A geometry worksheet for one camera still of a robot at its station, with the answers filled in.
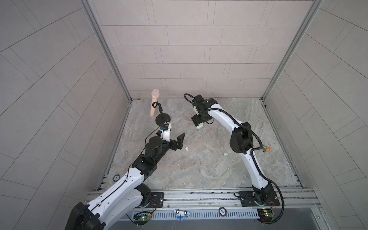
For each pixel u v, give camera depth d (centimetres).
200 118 85
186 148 89
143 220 65
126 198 55
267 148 87
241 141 59
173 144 66
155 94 84
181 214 66
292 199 73
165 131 63
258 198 63
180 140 67
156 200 71
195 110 74
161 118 101
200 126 87
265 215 67
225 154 87
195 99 79
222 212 68
